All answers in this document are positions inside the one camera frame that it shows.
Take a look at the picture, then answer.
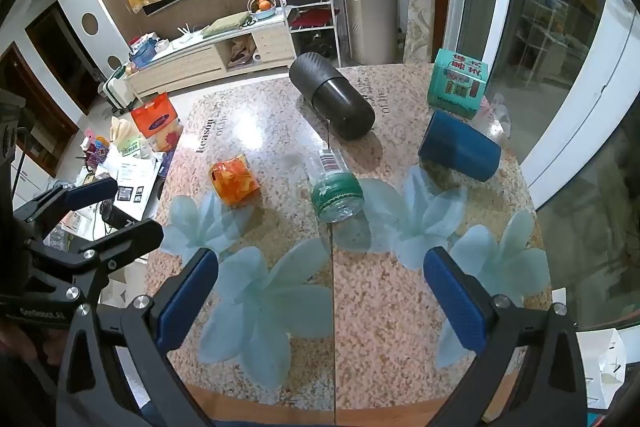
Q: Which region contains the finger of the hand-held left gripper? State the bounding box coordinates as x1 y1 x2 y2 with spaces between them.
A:
25 219 165 308
12 177 119 229

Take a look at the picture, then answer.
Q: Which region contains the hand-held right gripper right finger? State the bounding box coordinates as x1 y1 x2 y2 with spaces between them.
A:
423 247 588 427

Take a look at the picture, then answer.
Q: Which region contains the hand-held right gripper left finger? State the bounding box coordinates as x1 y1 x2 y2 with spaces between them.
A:
59 248 219 427

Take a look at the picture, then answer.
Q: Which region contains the blue cup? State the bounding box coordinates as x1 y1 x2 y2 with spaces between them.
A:
418 109 502 182

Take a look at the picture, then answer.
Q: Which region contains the person's left hand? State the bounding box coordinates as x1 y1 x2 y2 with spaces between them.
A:
0 319 66 360

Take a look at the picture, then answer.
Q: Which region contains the black and white booklet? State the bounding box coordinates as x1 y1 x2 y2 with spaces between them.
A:
107 156 164 229

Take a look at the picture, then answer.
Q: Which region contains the red tissue box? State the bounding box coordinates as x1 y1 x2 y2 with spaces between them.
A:
130 92 180 152

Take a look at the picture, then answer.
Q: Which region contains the white suitcase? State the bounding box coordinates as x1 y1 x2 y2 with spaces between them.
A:
103 65 141 110

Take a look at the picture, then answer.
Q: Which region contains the orange snack packet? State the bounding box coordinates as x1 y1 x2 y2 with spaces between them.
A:
208 154 261 207

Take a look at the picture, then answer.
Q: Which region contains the dark wooden door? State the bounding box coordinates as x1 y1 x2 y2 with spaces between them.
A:
24 11 97 120

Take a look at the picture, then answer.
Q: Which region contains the blue basket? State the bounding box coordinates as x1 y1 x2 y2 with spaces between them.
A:
128 41 157 69

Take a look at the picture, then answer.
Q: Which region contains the clear plastic bottle green label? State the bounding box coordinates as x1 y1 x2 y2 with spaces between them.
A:
306 148 365 223

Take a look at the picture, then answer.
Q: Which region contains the white paper bag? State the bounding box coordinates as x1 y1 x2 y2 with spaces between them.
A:
584 328 629 409

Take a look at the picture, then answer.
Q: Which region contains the beige television cabinet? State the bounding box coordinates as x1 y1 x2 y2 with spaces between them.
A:
124 13 297 98

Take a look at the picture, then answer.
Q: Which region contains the clear plastic wrapper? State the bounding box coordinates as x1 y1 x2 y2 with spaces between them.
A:
474 94 513 138

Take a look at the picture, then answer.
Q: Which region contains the green cushion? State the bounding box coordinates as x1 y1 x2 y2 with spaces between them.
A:
202 12 251 39

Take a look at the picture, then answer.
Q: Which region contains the teal printed box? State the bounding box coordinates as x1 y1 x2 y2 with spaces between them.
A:
427 48 490 119

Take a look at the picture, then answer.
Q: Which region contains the black cylindrical flask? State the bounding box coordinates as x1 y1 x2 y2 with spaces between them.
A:
289 52 377 140

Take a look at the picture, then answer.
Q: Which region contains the fruit bowl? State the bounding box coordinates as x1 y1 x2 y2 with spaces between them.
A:
247 0 279 20

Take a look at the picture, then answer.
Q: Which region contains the white metal shelf rack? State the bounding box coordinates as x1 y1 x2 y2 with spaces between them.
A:
271 0 344 64

